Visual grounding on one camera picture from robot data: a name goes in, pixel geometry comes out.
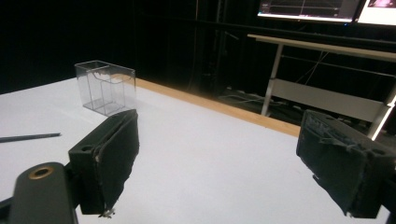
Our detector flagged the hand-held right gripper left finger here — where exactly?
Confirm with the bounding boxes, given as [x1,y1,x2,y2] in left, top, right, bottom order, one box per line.
[68,108,140,218]

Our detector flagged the dark-handled paintbrush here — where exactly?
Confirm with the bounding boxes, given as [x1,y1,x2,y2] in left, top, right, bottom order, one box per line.
[0,133,62,144]

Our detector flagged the white cable bundle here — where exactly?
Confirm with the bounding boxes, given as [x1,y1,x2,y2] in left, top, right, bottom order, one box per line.
[218,88,273,107]

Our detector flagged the computer monitor with white screen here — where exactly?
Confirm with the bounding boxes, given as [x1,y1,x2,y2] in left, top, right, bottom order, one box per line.
[357,0,396,27]

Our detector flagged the white desk with metal legs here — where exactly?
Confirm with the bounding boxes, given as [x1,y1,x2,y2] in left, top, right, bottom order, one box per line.
[247,33,396,141]

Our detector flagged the clear acrylic holder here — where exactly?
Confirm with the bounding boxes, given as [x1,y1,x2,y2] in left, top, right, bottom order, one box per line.
[74,60,137,117]

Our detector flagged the wide computer monitor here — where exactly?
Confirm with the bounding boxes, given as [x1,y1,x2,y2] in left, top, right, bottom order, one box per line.
[257,0,364,23]

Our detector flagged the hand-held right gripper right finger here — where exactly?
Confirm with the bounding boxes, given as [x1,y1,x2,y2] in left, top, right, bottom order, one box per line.
[295,108,396,219]

